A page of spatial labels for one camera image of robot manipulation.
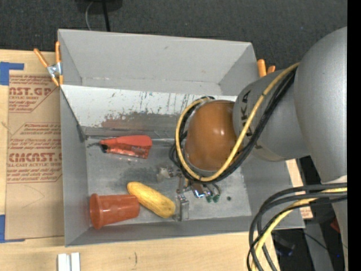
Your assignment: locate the grey metal bin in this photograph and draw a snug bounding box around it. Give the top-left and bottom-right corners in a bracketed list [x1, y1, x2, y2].
[57, 29, 306, 247]

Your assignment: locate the brown cardboard board red print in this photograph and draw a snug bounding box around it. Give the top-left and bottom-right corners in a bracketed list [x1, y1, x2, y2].
[0, 49, 65, 244]

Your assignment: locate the orange-red plastic cup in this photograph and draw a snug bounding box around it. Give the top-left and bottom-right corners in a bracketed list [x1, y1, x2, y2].
[89, 193, 141, 230]

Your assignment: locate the red squeeze tube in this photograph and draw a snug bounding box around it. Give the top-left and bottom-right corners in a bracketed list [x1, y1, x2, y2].
[99, 135, 153, 160]

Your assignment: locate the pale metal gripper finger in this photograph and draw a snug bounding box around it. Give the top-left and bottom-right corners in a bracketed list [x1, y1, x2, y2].
[175, 194, 190, 222]
[156, 166, 182, 183]

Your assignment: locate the yellow toy corn cob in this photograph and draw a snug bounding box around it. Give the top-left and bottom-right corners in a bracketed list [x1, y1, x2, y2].
[126, 181, 177, 219]

